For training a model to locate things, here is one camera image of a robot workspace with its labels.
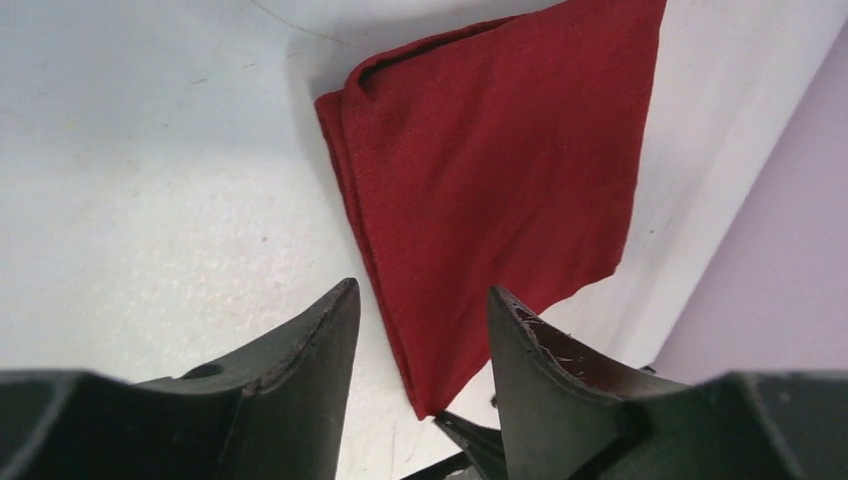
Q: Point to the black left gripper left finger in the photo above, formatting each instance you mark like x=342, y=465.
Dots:
x=271, y=409

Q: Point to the red cloth napkin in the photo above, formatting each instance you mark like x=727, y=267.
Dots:
x=502, y=153

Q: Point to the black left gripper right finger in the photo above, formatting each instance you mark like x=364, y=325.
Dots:
x=568, y=411

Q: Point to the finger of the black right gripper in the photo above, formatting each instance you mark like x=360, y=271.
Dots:
x=481, y=448

